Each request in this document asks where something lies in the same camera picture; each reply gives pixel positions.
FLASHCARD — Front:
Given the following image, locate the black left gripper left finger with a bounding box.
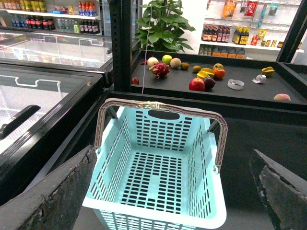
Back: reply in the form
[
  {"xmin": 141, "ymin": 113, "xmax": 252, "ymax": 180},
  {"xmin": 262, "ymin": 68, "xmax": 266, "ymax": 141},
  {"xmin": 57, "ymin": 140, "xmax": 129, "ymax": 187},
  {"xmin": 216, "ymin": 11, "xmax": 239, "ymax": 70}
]
[{"xmin": 0, "ymin": 145, "xmax": 96, "ymax": 230}]

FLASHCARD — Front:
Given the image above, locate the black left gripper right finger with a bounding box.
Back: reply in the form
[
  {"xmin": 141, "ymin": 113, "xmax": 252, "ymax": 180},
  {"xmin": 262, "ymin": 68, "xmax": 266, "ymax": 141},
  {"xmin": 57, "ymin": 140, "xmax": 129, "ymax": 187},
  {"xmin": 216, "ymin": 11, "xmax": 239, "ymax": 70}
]
[{"xmin": 249, "ymin": 149, "xmax": 307, "ymax": 230}]

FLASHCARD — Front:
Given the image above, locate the light blue plastic shopping basket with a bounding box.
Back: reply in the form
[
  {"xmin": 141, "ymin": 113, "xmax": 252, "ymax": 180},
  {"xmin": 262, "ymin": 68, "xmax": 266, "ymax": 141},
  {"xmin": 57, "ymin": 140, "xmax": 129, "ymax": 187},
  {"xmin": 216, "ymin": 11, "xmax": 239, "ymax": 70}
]
[{"xmin": 83, "ymin": 107, "xmax": 226, "ymax": 230}]

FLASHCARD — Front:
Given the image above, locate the green red mango back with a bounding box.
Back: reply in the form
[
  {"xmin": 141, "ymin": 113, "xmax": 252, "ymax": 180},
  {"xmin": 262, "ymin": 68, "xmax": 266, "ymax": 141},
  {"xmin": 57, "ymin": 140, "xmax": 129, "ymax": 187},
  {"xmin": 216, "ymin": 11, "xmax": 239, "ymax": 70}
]
[{"xmin": 213, "ymin": 63, "xmax": 224, "ymax": 70}]

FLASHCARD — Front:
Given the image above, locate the glass top freezer near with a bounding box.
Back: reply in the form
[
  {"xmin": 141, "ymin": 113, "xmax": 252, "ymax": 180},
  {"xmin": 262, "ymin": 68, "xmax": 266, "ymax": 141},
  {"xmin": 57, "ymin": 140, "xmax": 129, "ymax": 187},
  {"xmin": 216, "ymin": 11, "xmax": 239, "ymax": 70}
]
[{"xmin": 0, "ymin": 64, "xmax": 103, "ymax": 204}]

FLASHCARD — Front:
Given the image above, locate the glass freezer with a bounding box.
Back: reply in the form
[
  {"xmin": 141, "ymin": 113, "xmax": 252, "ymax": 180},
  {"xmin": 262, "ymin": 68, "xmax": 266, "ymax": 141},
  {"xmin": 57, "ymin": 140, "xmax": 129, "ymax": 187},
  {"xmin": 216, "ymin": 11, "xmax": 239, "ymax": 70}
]
[
  {"xmin": 0, "ymin": 31, "xmax": 113, "ymax": 73},
  {"xmin": 0, "ymin": 64, "xmax": 103, "ymax": 204}
]

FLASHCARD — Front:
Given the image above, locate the pink peach front right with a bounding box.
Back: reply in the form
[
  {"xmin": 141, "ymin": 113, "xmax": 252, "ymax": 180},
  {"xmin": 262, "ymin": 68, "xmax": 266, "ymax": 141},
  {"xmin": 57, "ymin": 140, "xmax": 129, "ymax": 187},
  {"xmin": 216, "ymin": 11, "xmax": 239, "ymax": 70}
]
[{"xmin": 273, "ymin": 93, "xmax": 291, "ymax": 102}]

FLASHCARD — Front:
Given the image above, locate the clear tape roll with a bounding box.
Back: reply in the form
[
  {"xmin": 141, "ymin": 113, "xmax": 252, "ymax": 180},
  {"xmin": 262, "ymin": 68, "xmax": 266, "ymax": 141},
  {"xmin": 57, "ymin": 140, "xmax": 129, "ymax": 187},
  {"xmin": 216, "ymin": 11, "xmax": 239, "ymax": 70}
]
[{"xmin": 227, "ymin": 79, "xmax": 245, "ymax": 90}]

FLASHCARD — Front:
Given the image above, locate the yellow star fruit right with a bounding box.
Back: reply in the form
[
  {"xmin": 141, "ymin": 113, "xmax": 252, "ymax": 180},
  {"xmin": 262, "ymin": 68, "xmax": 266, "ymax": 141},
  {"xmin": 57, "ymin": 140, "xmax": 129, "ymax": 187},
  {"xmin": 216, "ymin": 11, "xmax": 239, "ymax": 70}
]
[{"xmin": 261, "ymin": 67, "xmax": 275, "ymax": 77}]

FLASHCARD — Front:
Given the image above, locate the dark purple plum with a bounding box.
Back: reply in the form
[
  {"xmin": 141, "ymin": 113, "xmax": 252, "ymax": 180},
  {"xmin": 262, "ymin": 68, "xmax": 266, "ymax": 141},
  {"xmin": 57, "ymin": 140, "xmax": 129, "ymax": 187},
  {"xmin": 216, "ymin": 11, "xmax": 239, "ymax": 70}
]
[{"xmin": 203, "ymin": 77, "xmax": 215, "ymax": 91}]

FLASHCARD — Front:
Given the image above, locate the orange persimmon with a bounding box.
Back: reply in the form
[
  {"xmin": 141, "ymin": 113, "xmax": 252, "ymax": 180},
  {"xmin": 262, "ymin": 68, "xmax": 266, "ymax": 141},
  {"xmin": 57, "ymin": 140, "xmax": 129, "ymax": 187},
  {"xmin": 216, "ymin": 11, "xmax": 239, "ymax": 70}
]
[{"xmin": 213, "ymin": 68, "xmax": 225, "ymax": 79}]

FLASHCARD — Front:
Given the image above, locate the red apple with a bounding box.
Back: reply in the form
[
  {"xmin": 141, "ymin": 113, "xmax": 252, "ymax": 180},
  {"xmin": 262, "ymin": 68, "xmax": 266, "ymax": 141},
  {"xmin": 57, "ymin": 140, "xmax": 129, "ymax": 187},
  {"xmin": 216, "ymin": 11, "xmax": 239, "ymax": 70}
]
[{"xmin": 189, "ymin": 78, "xmax": 205, "ymax": 92}]

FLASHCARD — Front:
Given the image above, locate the small red fruit left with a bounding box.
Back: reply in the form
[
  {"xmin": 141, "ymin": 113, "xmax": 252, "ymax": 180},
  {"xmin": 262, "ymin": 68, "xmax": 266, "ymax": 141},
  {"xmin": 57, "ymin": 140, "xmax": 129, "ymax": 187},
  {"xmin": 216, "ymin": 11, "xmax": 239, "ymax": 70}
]
[{"xmin": 131, "ymin": 77, "xmax": 140, "ymax": 85}]

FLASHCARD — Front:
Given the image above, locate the glass top freezer far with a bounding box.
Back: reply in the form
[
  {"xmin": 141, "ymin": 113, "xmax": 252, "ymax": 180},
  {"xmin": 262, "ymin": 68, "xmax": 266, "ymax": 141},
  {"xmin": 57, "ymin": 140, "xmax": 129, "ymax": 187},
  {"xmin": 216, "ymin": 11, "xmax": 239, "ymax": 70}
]
[{"xmin": 0, "ymin": 31, "xmax": 113, "ymax": 73}]

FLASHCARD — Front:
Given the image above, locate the brown kiwi right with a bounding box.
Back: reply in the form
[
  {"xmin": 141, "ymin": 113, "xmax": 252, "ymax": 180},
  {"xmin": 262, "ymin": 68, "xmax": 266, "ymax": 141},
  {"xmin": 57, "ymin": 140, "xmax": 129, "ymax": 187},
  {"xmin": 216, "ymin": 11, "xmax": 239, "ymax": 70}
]
[{"xmin": 192, "ymin": 65, "xmax": 202, "ymax": 73}]

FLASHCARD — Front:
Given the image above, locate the brown kiwi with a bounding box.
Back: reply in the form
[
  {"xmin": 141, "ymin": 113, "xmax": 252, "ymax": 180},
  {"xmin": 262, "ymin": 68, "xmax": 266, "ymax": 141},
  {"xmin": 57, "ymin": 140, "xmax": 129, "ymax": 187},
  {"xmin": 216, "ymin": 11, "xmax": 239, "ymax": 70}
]
[
  {"xmin": 180, "ymin": 62, "xmax": 189, "ymax": 70},
  {"xmin": 192, "ymin": 65, "xmax": 202, "ymax": 73}
]

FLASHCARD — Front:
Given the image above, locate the brown kiwi left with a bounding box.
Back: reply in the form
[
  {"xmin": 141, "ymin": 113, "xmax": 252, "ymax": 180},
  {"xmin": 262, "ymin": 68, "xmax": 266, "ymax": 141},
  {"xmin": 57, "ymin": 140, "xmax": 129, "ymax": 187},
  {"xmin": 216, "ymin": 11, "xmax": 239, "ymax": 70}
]
[{"xmin": 180, "ymin": 62, "xmax": 189, "ymax": 70}]

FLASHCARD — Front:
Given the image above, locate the pink dragon fruit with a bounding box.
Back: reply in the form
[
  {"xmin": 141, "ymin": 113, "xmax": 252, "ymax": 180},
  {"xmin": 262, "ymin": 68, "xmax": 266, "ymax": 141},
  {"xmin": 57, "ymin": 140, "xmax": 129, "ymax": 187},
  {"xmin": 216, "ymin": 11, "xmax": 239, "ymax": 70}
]
[{"xmin": 149, "ymin": 62, "xmax": 170, "ymax": 79}]

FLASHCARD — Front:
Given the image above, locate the pale peach fruit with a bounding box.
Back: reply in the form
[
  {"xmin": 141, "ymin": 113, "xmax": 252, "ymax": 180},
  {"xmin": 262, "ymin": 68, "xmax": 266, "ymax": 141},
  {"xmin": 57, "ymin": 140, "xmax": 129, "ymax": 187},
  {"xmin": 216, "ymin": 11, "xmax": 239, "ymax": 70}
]
[{"xmin": 170, "ymin": 57, "xmax": 181, "ymax": 69}]

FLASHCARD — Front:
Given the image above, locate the green apple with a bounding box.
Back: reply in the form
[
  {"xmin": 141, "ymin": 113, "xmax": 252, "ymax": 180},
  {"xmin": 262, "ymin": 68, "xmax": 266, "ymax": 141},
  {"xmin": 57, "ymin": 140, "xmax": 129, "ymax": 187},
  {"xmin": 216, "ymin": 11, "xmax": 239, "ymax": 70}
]
[{"xmin": 162, "ymin": 55, "xmax": 173, "ymax": 65}]

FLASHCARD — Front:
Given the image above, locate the green potted plant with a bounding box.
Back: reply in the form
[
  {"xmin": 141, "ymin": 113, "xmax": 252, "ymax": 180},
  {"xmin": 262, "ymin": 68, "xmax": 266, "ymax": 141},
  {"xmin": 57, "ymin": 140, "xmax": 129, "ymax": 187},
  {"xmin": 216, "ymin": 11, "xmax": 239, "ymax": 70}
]
[{"xmin": 135, "ymin": 0, "xmax": 195, "ymax": 53}]

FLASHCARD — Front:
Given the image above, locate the thin white hanging cord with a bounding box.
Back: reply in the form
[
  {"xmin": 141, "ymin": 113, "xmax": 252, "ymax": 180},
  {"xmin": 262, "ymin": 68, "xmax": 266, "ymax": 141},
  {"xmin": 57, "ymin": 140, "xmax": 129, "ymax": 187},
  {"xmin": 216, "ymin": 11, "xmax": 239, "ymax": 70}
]
[{"xmin": 141, "ymin": 0, "xmax": 154, "ymax": 95}]

